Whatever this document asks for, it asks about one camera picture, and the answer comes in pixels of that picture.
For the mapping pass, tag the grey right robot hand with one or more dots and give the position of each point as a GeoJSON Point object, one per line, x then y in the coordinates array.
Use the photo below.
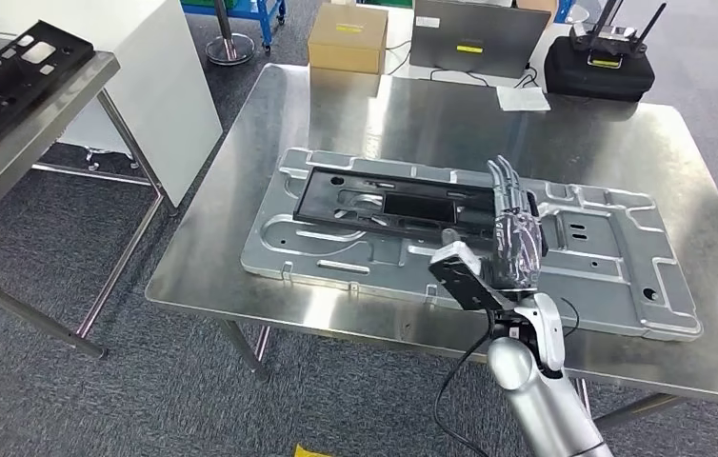
{"type": "Point", "coordinates": [517, 252]}

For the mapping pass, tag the black plastic plate bracket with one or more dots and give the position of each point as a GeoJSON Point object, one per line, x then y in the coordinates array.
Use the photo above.
{"type": "Point", "coordinates": [62, 53]}
{"type": "Point", "coordinates": [318, 205]}

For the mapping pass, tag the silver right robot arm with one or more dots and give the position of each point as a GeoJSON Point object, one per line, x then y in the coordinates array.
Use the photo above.
{"type": "Point", "coordinates": [542, 403]}

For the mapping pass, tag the stainless steel workbench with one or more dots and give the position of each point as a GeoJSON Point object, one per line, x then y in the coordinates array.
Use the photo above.
{"type": "Point", "coordinates": [397, 113]}

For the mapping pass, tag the blue wheeled shelf rack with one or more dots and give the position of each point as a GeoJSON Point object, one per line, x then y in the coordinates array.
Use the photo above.
{"type": "Point", "coordinates": [264, 9]}

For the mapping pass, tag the stamped sheet metal plate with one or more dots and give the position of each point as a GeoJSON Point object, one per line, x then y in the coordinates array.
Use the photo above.
{"type": "Point", "coordinates": [618, 252]}

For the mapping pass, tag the white paper sheet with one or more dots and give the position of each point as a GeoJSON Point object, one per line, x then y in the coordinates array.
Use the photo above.
{"type": "Point", "coordinates": [523, 99]}

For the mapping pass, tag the black carrying case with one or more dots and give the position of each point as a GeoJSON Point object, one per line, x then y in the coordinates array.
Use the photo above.
{"type": "Point", "coordinates": [586, 79]}

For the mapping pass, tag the grey laptop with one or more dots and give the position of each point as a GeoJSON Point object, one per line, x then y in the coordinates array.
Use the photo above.
{"type": "Point", "coordinates": [491, 31]}

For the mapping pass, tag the black remote controller with antennas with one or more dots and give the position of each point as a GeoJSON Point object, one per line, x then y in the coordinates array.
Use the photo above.
{"type": "Point", "coordinates": [605, 38]}

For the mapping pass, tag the small cardboard box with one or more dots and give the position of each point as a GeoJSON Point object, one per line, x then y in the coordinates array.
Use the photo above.
{"type": "Point", "coordinates": [539, 7]}

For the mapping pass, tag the large cardboard box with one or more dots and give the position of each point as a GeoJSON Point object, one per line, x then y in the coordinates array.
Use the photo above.
{"type": "Point", "coordinates": [346, 53]}

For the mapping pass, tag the yellow floor tape square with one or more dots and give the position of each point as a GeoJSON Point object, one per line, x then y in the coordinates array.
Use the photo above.
{"type": "Point", "coordinates": [308, 453]}

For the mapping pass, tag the white partition panel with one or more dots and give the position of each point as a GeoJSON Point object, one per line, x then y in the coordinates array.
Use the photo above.
{"type": "Point", "coordinates": [163, 94]}

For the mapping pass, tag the chrome stool base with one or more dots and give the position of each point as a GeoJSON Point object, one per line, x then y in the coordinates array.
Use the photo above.
{"type": "Point", "coordinates": [91, 165]}

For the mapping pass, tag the stainless steel table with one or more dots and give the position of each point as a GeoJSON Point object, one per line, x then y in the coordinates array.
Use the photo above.
{"type": "Point", "coordinates": [50, 120]}

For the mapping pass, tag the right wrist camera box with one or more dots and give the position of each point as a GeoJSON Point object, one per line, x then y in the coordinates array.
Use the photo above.
{"type": "Point", "coordinates": [460, 284]}

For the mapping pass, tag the chrome stanchion post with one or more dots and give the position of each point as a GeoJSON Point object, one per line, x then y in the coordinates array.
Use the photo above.
{"type": "Point", "coordinates": [229, 50]}

